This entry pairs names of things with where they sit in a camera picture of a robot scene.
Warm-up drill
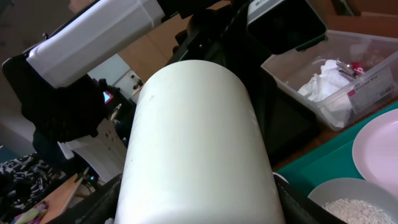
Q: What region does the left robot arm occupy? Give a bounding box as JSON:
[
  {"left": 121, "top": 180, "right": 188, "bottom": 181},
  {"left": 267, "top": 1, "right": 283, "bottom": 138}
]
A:
[{"left": 2, "top": 0, "right": 327, "bottom": 142}]

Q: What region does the white napkin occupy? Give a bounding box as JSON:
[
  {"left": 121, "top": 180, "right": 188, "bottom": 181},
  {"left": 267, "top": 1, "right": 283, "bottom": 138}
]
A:
[{"left": 298, "top": 59, "right": 352, "bottom": 129}]

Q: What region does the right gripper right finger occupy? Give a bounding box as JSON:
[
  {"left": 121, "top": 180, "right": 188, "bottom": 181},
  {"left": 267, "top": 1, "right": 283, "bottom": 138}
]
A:
[{"left": 274, "top": 174, "right": 346, "bottom": 224}]

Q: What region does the teal serving tray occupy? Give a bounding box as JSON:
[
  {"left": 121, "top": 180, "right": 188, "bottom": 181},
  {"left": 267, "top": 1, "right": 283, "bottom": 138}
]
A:
[{"left": 276, "top": 103, "right": 397, "bottom": 195}]

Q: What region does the grey bowl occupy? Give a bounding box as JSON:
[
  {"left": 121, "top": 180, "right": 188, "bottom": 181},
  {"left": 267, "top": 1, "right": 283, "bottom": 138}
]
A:
[{"left": 308, "top": 177, "right": 397, "bottom": 222}]

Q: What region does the clear plastic waste bin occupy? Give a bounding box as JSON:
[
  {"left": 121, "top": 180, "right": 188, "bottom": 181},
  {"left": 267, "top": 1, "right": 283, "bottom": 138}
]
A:
[{"left": 262, "top": 30, "right": 397, "bottom": 131}]

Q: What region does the pile of rice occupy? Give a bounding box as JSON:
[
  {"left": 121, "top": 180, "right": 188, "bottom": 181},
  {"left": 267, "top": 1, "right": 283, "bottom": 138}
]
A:
[{"left": 322, "top": 198, "right": 397, "bottom": 224}]

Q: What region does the red sauce packet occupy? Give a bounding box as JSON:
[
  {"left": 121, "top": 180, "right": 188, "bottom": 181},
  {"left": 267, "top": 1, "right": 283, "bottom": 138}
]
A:
[{"left": 336, "top": 61, "right": 365, "bottom": 78}]

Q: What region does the white cup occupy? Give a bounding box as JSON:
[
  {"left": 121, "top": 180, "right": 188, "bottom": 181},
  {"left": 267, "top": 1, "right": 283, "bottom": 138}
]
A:
[{"left": 115, "top": 60, "right": 285, "bottom": 224}]

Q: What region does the large white plate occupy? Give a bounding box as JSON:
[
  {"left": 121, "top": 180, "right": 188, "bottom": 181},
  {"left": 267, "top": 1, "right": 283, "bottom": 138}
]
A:
[{"left": 352, "top": 109, "right": 397, "bottom": 196}]

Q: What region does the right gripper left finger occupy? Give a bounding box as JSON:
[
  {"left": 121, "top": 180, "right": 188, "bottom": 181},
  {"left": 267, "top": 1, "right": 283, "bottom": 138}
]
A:
[{"left": 49, "top": 174, "right": 123, "bottom": 224}]

